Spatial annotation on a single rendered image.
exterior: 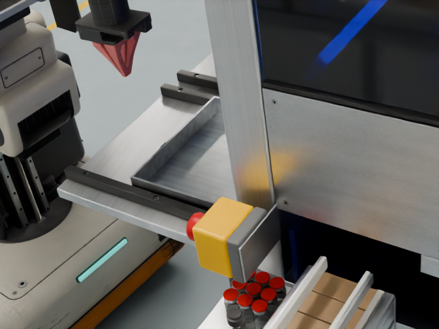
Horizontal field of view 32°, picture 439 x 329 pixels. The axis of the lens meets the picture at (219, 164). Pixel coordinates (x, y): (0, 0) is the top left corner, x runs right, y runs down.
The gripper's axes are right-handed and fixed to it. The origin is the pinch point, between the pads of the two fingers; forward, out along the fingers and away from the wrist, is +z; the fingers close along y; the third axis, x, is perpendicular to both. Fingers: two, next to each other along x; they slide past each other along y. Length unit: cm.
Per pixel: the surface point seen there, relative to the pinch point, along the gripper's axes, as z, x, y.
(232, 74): -12.1, -12.3, 29.9
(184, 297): 108, 38, -39
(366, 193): 1.0, -12.2, 46.2
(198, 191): 20.6, -1.0, 10.6
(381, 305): 16, -15, 49
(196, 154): 20.4, 7.3, 4.5
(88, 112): 105, 104, -136
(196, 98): 19.0, 20.8, -4.5
